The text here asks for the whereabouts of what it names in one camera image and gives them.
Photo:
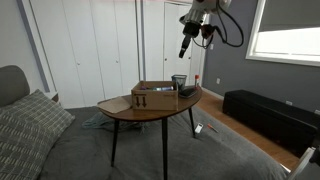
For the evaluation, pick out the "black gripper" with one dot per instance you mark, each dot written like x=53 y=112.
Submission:
x=191 y=29

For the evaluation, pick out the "black mesh pen basket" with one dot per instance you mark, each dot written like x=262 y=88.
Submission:
x=180 y=81

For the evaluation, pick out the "brown cardboard box with arrows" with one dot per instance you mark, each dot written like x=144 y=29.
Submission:
x=156 y=100

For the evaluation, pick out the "orange capped pen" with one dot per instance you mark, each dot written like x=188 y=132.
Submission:
x=212 y=127

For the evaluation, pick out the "flat cardboard sheet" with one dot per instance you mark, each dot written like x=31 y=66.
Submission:
x=113 y=104

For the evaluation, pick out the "white framed room door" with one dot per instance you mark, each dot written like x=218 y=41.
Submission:
x=171 y=50

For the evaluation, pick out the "white bottle with red cap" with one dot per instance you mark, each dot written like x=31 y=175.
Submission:
x=197 y=82

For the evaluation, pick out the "black stapler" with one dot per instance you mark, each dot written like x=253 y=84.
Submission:
x=189 y=92

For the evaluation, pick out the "green marker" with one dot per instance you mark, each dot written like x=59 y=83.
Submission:
x=158 y=89

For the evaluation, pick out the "purple marker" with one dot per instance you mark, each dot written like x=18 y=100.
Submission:
x=144 y=88

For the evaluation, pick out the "white bifold closet door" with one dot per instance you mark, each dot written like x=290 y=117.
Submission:
x=66 y=50
x=116 y=43

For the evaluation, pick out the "round wooden table black legs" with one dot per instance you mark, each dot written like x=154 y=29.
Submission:
x=146 y=115

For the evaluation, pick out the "small white rectangular device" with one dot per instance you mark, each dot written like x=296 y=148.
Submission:
x=199 y=128

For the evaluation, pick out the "white framed window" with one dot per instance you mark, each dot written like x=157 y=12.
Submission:
x=286 y=50

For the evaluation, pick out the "grey window blind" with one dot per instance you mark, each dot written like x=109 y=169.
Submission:
x=290 y=16

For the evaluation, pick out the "black storage bench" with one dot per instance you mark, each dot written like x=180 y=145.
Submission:
x=266 y=116

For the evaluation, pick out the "white outlet behind bench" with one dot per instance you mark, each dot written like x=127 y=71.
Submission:
x=289 y=103

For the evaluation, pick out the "teal crumpled blanket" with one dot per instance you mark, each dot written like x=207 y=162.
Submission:
x=96 y=121

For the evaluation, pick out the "grey upholstered headboard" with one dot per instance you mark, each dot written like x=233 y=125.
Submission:
x=11 y=83

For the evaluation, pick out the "grey patterned pillow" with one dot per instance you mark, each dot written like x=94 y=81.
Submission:
x=30 y=133

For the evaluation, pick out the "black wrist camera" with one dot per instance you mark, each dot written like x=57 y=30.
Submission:
x=207 y=31

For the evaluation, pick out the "white light switch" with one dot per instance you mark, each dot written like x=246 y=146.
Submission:
x=211 y=46

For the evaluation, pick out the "white wall outlet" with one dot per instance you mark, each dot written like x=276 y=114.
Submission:
x=218 y=80

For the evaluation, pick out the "white camera stand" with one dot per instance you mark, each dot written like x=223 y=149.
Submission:
x=301 y=163

